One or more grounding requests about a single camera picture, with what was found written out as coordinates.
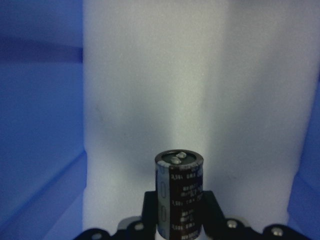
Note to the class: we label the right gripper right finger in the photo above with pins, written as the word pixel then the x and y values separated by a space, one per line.
pixel 219 227

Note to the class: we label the black cylindrical capacitor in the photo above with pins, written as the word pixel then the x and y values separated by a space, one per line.
pixel 179 187

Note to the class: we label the blue plastic bin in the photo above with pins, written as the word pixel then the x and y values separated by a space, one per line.
pixel 43 160

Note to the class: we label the white foam pad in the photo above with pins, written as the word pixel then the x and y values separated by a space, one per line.
pixel 233 80

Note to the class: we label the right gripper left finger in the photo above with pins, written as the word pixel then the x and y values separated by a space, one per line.
pixel 141 227

